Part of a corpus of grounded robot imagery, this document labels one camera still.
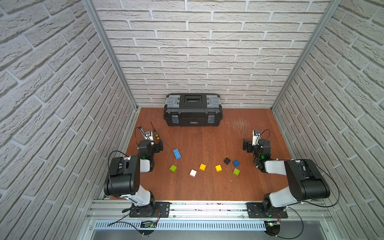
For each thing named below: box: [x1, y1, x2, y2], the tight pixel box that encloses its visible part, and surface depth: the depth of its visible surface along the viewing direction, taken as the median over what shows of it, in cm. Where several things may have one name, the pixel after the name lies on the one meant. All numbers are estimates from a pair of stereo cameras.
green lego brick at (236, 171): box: [233, 167, 241, 176], surface depth 87 cm
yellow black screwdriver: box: [150, 121, 160, 140], surface depth 102 cm
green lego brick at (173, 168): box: [169, 164, 178, 173], surface depth 88 cm
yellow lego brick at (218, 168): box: [215, 164, 223, 172], surface depth 89 cm
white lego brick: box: [189, 169, 197, 178], surface depth 87 cm
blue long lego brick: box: [173, 148, 182, 160], surface depth 94 cm
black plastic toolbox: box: [163, 93, 223, 127], surface depth 100 cm
